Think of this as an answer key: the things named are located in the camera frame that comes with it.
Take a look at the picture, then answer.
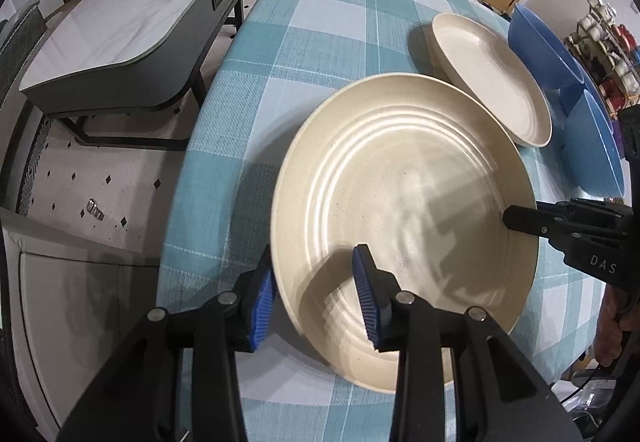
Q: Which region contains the marble top coffee table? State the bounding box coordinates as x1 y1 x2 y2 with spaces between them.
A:
19 0 248 153

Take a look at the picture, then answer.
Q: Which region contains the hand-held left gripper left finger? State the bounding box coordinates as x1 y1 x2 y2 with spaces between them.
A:
55 246 276 442

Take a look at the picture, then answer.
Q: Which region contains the gold frame storage rack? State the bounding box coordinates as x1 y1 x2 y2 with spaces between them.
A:
564 0 640 117

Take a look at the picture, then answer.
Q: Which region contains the small cream plate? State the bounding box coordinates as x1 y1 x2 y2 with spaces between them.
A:
431 13 553 147

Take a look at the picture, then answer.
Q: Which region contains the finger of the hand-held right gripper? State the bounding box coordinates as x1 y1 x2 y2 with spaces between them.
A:
570 196 632 217
502 202 632 249

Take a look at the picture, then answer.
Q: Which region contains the large cream plate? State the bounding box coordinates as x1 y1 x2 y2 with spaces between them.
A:
270 73 540 393

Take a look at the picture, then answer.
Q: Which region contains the blue bowl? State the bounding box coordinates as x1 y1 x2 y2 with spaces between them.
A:
560 89 628 197
507 3 601 92

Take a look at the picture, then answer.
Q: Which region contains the grey upholstered bench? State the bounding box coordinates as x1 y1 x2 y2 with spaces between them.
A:
0 207 166 438

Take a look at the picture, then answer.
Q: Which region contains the grey chair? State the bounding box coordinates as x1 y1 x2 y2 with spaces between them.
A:
0 0 48 123

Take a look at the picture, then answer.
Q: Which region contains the teal checked tablecloth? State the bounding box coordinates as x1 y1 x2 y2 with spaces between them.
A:
156 0 626 442

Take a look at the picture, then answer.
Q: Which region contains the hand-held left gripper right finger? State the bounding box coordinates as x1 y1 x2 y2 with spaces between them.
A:
352 244 583 442

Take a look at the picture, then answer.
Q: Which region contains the person's right hand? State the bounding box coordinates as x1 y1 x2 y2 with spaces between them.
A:
597 289 628 368

